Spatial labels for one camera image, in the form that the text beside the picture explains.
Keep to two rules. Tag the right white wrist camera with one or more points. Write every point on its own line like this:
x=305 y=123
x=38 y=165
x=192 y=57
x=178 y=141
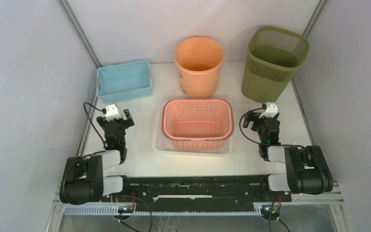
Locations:
x=270 y=110

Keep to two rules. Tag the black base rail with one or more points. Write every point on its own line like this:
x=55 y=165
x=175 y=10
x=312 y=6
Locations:
x=211 y=193

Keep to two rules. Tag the green mesh waste bin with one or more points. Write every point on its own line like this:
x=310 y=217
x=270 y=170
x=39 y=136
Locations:
x=274 y=56

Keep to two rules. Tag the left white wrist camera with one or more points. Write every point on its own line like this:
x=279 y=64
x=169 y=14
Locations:
x=112 y=112

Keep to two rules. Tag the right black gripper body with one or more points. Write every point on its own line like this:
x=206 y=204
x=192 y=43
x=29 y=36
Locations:
x=258 y=124

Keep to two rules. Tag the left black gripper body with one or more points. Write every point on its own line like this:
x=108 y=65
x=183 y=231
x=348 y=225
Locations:
x=123 y=124

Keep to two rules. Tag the orange round bin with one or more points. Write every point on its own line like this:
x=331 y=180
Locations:
x=199 y=61

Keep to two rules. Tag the white plastic basket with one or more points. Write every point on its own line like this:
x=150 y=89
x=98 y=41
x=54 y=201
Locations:
x=161 y=144

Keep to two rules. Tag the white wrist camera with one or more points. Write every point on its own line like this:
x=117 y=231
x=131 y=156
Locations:
x=112 y=112
x=270 y=110

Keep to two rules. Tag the blue plastic basket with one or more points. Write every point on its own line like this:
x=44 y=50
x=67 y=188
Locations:
x=124 y=82

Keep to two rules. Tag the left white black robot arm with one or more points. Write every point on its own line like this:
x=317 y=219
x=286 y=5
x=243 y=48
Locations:
x=84 y=179

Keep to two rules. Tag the pink plastic basket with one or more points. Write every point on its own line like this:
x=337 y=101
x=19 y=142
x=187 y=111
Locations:
x=197 y=124

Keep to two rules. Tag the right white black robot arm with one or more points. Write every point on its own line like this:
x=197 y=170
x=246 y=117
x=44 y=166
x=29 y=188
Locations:
x=306 y=170

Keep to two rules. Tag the white cable duct strip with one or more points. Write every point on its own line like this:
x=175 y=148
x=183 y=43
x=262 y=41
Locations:
x=107 y=210

